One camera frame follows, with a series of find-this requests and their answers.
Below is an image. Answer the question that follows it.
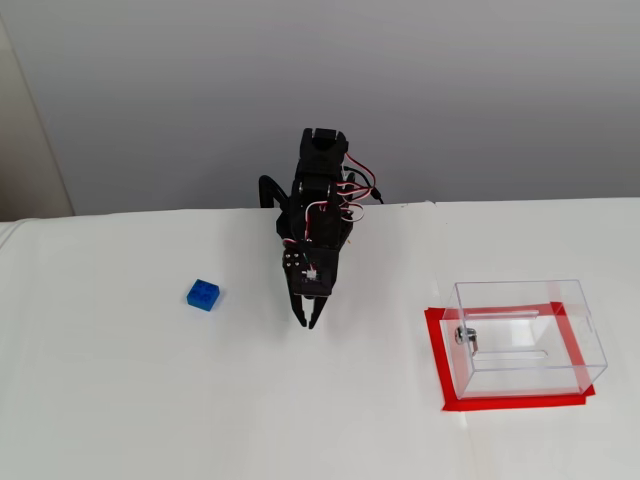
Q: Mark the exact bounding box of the silver lock cylinder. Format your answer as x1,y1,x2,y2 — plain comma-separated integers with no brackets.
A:
453,325,484,357

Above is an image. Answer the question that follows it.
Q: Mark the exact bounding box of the red square mat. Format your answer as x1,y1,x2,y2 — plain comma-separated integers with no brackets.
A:
423,302,597,413

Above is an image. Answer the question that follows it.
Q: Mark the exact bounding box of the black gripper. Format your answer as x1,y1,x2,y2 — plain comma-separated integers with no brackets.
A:
281,243,342,330

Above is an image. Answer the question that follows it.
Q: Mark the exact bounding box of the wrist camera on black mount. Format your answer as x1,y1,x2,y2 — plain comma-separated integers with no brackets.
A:
293,258,335,298

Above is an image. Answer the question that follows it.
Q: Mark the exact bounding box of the red white servo wire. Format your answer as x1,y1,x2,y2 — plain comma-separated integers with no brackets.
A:
283,153,378,251

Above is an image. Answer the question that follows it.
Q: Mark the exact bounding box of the transparent plastic box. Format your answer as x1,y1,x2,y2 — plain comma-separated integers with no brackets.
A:
442,279,609,401

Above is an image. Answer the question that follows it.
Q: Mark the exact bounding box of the blue lego brick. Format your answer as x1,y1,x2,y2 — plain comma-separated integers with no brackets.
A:
184,278,223,312

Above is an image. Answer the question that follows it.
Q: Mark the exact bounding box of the black camera cable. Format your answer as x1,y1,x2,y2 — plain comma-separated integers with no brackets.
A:
343,169,386,206

